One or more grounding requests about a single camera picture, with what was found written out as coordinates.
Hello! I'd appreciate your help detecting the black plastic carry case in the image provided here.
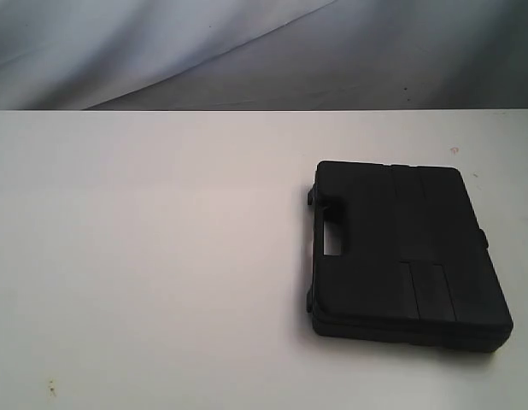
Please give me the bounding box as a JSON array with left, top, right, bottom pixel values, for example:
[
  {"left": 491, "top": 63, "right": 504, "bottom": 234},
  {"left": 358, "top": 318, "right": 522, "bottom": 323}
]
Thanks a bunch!
[{"left": 307, "top": 161, "right": 513, "bottom": 353}]

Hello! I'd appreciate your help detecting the white backdrop cloth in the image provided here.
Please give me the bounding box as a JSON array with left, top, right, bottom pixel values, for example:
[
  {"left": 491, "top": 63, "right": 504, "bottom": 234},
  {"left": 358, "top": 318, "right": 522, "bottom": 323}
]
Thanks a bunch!
[{"left": 0, "top": 1, "right": 528, "bottom": 110}]

